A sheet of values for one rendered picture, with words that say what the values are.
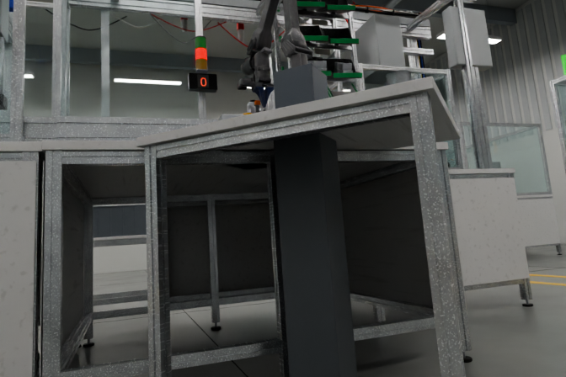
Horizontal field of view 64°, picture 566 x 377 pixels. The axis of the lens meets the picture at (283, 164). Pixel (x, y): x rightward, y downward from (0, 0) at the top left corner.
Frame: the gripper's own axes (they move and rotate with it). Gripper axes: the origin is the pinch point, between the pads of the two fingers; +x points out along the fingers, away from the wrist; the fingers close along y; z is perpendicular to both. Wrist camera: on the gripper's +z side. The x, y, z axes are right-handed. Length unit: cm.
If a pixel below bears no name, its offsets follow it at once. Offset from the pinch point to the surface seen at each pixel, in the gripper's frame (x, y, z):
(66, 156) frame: 23, 66, -3
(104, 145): 20, 55, -5
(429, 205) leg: 46, -16, -69
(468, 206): 41, -148, 67
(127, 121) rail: 9.6, 48.3, 2.8
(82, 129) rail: 13, 63, 3
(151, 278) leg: 62, 42, -12
